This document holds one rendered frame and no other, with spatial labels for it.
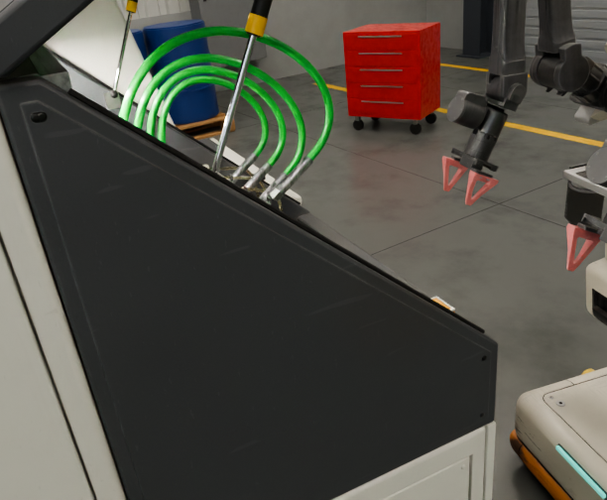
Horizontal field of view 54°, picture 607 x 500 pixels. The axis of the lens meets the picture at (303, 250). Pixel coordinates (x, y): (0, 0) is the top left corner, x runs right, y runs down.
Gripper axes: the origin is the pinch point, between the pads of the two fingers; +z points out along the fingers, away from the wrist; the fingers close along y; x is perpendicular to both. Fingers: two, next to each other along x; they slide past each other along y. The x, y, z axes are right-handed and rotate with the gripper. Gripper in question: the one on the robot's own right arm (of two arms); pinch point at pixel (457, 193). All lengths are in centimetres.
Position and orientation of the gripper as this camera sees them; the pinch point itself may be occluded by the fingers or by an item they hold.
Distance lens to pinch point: 140.8
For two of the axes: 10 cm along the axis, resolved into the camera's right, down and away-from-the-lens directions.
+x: 8.9, 2.1, 3.9
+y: 2.9, 4.0, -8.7
